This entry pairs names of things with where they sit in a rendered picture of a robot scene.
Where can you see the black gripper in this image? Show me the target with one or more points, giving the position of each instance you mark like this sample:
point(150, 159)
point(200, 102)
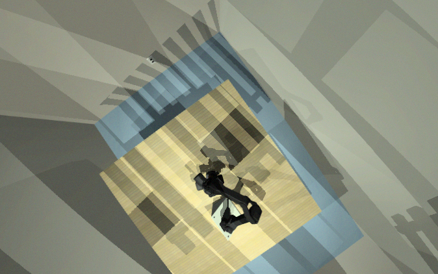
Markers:
point(219, 177)

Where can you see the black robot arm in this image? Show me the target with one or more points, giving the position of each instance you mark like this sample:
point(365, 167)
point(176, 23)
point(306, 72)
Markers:
point(214, 187)

